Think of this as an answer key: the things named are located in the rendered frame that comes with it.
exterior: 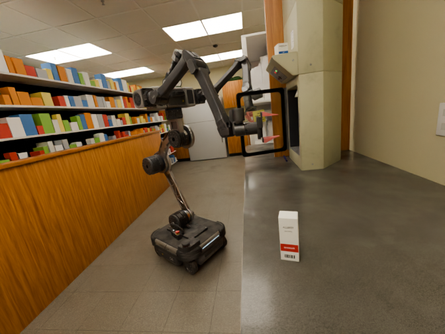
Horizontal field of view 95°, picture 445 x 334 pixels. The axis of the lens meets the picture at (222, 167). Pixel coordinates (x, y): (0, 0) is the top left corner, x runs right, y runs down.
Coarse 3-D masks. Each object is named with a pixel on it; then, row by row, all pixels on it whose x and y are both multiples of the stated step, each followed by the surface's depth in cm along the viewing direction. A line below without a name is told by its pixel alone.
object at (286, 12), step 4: (284, 0) 109; (288, 0) 101; (292, 0) 94; (336, 0) 94; (340, 0) 96; (284, 4) 110; (288, 4) 102; (292, 4) 94; (284, 8) 111; (288, 8) 102; (292, 8) 95; (284, 12) 112; (288, 12) 103; (284, 16) 113; (288, 16) 104; (284, 20) 114; (284, 24) 114
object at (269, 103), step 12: (252, 96) 124; (264, 96) 125; (276, 96) 126; (252, 108) 126; (264, 108) 127; (276, 108) 128; (252, 120) 128; (264, 120) 129; (276, 120) 130; (264, 132) 131; (276, 132) 132; (252, 144) 131; (264, 144) 132; (276, 144) 134
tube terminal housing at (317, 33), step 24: (312, 0) 87; (288, 24) 105; (312, 24) 90; (336, 24) 96; (288, 48) 111; (312, 48) 92; (336, 48) 99; (312, 72) 95; (336, 72) 102; (312, 96) 97; (336, 96) 105; (288, 120) 129; (312, 120) 100; (336, 120) 108; (312, 144) 103; (336, 144) 111; (312, 168) 106
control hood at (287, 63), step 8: (272, 56) 95; (280, 56) 94; (288, 56) 94; (296, 56) 94; (272, 64) 104; (280, 64) 95; (288, 64) 95; (296, 64) 94; (288, 72) 97; (296, 72) 95; (288, 80) 113
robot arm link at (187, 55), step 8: (184, 56) 105; (192, 56) 101; (184, 64) 107; (200, 64) 103; (176, 72) 113; (184, 72) 113; (168, 80) 118; (176, 80) 116; (160, 88) 123; (168, 88) 121; (152, 96) 127; (160, 96) 125; (168, 96) 128
